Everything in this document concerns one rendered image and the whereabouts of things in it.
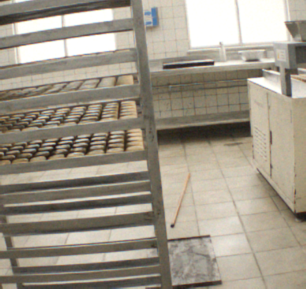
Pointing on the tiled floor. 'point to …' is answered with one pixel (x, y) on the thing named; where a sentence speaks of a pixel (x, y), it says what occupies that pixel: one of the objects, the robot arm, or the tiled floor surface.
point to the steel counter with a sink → (233, 63)
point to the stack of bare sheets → (190, 263)
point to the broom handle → (179, 201)
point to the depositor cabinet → (280, 141)
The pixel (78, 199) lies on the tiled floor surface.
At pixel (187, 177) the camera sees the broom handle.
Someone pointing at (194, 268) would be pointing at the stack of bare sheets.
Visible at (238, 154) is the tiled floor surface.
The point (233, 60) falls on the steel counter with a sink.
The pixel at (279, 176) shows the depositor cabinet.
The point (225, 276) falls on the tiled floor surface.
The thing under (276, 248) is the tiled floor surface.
